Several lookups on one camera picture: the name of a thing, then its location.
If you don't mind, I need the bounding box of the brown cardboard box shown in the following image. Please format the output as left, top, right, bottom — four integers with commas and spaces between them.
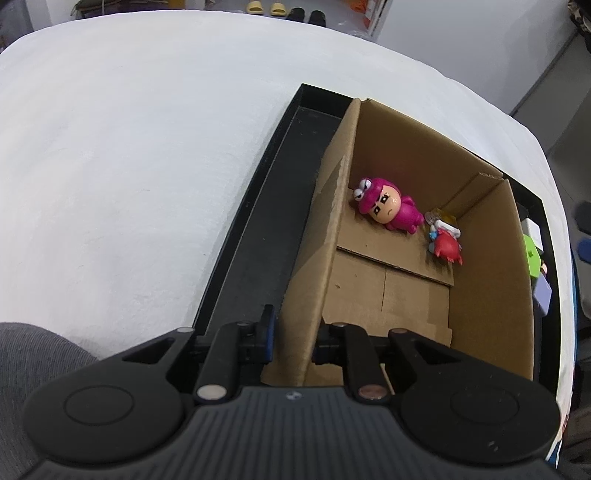
263, 99, 534, 386

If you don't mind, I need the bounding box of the purple white block figure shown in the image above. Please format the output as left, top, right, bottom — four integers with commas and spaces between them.
533, 274, 552, 317

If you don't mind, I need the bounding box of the white USB charger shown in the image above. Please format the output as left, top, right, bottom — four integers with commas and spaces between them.
521, 218, 544, 251

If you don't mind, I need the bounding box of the right yellow slipper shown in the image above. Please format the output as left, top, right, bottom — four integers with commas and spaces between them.
270, 2, 287, 18

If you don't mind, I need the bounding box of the right black slipper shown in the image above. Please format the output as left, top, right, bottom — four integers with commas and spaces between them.
308, 10, 327, 27

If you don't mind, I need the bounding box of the magenta cartoon figure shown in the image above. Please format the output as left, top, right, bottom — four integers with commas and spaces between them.
353, 177, 425, 234

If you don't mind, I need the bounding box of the green hexagonal container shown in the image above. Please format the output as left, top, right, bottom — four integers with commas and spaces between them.
523, 234, 542, 278

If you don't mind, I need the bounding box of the red crab toy figure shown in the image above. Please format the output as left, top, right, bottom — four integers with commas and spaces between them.
425, 209, 463, 265

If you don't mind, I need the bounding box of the left yellow slipper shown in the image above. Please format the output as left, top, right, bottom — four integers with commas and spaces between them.
245, 0, 264, 15

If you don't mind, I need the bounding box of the left black slipper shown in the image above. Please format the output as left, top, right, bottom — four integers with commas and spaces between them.
286, 7, 305, 23

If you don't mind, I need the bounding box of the black slipper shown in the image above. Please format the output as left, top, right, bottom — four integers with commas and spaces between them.
286, 7, 305, 23
308, 10, 327, 27

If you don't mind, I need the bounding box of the yellow slipper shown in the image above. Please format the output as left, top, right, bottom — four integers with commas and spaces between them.
270, 2, 287, 18
245, 0, 264, 15

